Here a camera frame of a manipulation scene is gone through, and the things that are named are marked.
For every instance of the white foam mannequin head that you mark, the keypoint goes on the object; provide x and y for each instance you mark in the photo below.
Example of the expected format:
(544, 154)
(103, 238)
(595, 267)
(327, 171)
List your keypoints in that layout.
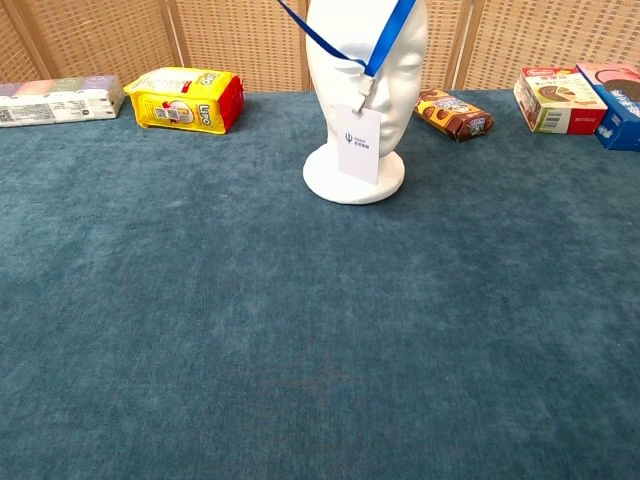
(392, 175)

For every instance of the blue table carpet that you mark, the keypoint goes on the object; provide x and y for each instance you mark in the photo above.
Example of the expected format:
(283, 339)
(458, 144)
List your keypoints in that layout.
(150, 300)

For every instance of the brown chocolate cookie pack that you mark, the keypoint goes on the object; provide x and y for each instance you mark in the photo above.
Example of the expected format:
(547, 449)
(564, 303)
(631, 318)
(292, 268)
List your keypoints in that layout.
(455, 117)

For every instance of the yellow Lipo biscuit bag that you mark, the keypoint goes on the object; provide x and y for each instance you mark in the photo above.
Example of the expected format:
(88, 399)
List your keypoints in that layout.
(185, 100)

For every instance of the woven bamboo folding screen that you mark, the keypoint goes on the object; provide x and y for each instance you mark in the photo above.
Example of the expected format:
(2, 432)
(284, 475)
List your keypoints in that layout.
(240, 40)

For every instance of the red white cake box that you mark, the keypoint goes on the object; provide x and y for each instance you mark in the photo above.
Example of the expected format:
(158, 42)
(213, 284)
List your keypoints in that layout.
(560, 95)

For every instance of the pastel tissue multipack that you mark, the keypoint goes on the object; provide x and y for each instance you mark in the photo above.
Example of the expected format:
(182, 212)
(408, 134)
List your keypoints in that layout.
(60, 107)

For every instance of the pink blue Oreo box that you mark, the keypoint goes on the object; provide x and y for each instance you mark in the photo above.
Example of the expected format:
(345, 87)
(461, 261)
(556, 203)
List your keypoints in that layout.
(620, 110)

